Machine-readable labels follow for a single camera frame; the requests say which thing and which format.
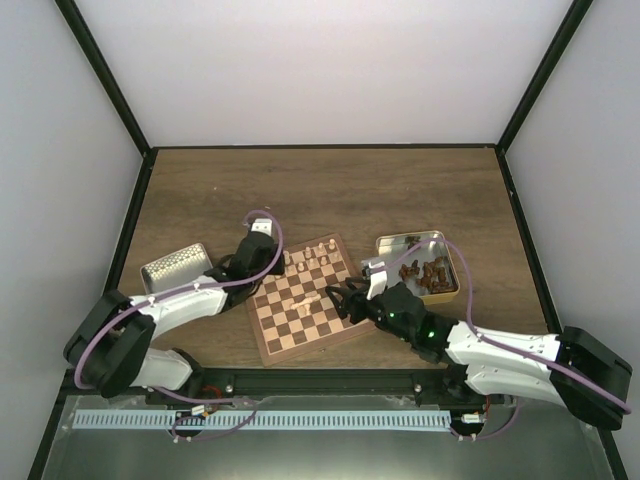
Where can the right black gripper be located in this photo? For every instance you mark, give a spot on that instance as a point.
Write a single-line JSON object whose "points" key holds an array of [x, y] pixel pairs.
{"points": [[353, 296]]}

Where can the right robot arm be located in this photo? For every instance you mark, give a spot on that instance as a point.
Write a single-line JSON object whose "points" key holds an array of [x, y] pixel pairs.
{"points": [[572, 369]]}

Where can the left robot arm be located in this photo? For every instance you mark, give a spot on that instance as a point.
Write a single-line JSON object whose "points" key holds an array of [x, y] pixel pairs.
{"points": [[111, 350]]}

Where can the wooden chess board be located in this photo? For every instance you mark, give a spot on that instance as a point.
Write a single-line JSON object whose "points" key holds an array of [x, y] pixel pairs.
{"points": [[291, 314]]}

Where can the pile of dark chess pieces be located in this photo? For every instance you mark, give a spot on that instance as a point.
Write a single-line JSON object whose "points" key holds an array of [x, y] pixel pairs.
{"points": [[429, 270]]}

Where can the right metal tray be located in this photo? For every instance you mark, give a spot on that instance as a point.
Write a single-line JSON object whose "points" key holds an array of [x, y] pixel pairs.
{"points": [[397, 249]]}

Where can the metal tray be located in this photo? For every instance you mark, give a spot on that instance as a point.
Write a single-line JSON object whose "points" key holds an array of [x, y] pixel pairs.
{"points": [[397, 249], [175, 269]]}

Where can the left metal tray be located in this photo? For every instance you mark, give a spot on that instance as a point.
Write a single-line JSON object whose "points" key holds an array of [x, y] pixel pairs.
{"points": [[175, 269]]}

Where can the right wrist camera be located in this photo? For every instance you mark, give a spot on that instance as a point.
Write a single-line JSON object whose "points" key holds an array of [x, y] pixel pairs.
{"points": [[374, 270]]}

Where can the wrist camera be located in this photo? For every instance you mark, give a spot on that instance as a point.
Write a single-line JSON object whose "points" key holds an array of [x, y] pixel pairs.
{"points": [[374, 270], [262, 225]]}

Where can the black front rail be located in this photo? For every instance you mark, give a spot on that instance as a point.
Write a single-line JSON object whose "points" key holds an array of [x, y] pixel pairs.
{"points": [[320, 382]]}

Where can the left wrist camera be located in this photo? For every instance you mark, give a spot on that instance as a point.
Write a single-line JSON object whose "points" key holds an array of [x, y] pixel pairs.
{"points": [[262, 225]]}

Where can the light blue cable duct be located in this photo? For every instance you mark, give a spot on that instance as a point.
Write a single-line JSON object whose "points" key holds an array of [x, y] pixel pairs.
{"points": [[420, 420]]}

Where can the black frame posts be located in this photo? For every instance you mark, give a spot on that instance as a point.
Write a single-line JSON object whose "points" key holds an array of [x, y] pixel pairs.
{"points": [[568, 27]]}

